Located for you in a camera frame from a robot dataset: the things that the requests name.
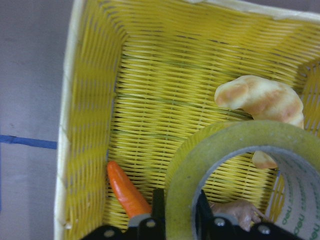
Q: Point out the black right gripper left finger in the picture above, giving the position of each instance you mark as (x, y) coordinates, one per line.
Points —
(158, 213)

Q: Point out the yellow woven basket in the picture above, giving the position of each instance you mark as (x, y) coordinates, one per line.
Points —
(139, 78)

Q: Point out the yellow tape roll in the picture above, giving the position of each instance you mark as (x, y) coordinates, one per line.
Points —
(296, 151)

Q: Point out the brown toy animal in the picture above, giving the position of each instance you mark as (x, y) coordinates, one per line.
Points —
(245, 213)

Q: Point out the toy croissant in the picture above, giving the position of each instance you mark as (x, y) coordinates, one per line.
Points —
(262, 98)

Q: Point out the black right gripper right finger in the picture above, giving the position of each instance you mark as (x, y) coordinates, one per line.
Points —
(204, 218)

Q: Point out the orange toy carrot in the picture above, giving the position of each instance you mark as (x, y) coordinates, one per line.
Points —
(129, 197)

